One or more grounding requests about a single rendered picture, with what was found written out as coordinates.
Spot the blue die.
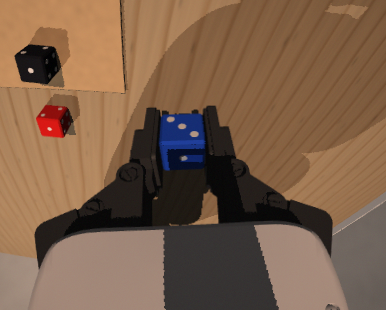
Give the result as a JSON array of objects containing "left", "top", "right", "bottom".
[{"left": 159, "top": 114, "right": 206, "bottom": 170}]

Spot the tan mat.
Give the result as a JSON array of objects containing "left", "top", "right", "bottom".
[{"left": 0, "top": 0, "right": 126, "bottom": 93}]

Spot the red die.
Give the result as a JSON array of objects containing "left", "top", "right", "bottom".
[{"left": 36, "top": 105, "right": 71, "bottom": 138}]

